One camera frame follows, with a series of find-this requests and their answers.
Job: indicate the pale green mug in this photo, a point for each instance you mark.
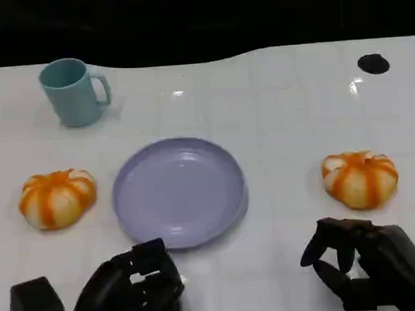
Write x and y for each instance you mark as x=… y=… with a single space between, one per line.
x=74 y=96

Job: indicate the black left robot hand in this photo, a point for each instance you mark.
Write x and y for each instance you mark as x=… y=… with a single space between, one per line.
x=113 y=290

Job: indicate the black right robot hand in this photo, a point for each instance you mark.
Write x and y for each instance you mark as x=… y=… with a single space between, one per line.
x=391 y=257

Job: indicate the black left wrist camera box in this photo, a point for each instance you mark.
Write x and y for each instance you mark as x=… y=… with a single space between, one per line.
x=35 y=304

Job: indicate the orange white toy bread roll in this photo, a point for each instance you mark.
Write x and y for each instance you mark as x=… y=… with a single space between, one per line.
x=58 y=200
x=360 y=181

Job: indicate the black round table grommet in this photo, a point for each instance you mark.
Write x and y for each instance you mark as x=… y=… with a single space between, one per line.
x=373 y=64

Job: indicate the lilac plate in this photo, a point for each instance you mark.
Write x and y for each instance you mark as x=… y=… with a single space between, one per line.
x=180 y=194

